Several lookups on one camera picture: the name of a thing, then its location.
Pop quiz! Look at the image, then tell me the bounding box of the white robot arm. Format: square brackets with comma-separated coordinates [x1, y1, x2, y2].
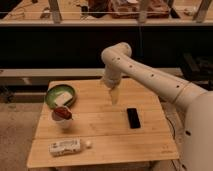
[101, 42, 213, 171]

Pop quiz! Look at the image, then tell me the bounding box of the black smartphone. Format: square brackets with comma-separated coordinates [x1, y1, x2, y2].
[127, 108, 141, 129]

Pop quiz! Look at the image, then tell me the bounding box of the wooden table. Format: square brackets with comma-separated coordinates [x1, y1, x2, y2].
[27, 78, 179, 168]

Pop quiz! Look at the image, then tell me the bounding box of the white block in bowl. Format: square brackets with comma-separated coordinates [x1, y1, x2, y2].
[54, 92, 73, 106]

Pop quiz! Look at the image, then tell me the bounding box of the red object in cup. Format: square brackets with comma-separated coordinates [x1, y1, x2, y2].
[54, 107, 72, 119]

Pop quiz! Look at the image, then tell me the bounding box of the green round bowl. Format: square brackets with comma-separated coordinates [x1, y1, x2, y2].
[45, 84, 77, 109]

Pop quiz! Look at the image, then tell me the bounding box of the white labelled plastic bottle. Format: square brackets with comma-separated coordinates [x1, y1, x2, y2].
[49, 138, 92, 157]

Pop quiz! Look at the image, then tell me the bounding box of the long metal shelf bench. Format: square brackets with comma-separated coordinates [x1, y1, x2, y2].
[0, 67, 184, 79]

